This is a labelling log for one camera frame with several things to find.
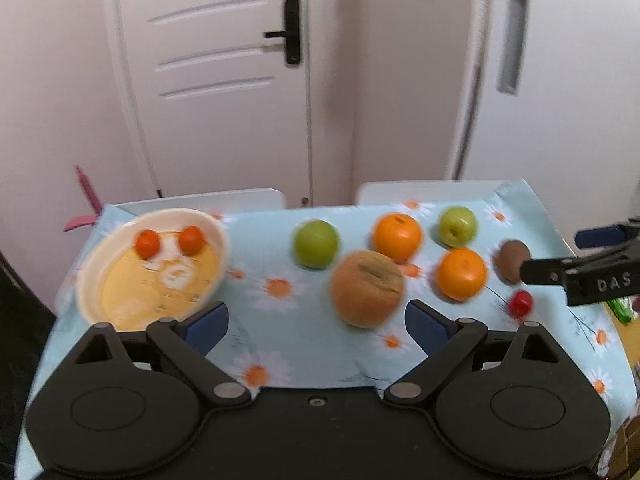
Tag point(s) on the cream yellow ceramic bowl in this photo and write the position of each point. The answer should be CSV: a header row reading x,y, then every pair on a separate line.
x,y
114,285

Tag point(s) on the large brownish apple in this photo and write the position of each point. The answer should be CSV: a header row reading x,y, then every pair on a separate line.
x,y
366,289

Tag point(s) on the black door handle lock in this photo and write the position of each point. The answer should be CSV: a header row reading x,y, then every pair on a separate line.
x,y
290,33

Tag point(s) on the orange back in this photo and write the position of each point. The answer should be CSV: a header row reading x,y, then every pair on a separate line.
x,y
397,236

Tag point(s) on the small tangerine left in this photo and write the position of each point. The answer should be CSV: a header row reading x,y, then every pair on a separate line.
x,y
147,244

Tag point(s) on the small tangerine right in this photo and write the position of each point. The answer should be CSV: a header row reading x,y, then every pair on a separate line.
x,y
191,241

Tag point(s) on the pink mop handle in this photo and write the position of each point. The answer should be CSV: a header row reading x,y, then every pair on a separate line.
x,y
93,200

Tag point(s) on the small red tomato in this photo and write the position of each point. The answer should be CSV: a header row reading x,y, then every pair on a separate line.
x,y
520,304

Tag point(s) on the orange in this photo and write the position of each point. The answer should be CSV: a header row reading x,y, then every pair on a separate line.
x,y
461,274
397,236

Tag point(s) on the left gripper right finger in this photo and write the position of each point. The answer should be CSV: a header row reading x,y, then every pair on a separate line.
x,y
447,345

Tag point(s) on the white chair back left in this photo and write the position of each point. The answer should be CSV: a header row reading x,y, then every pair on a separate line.
x,y
227,202

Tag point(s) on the brown kiwi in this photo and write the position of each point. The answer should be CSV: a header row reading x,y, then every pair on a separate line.
x,y
510,256

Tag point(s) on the white wardrobe door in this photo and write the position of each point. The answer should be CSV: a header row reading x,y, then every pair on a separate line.
x,y
557,105

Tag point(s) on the white chair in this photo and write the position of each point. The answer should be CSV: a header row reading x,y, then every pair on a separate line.
x,y
227,202
396,192

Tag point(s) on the yellow green apple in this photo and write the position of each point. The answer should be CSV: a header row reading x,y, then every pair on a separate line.
x,y
457,226

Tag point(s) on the light blue daisy tablecloth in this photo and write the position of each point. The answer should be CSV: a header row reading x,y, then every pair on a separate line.
x,y
284,331

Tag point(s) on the small tangerine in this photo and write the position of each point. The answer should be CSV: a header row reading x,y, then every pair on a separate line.
x,y
147,244
191,241

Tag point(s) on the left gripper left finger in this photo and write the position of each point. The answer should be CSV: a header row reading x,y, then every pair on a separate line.
x,y
181,349

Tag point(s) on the orange front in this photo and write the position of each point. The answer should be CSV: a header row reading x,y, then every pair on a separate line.
x,y
461,274

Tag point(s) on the white chair back right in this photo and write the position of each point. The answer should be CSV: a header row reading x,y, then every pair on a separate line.
x,y
396,192

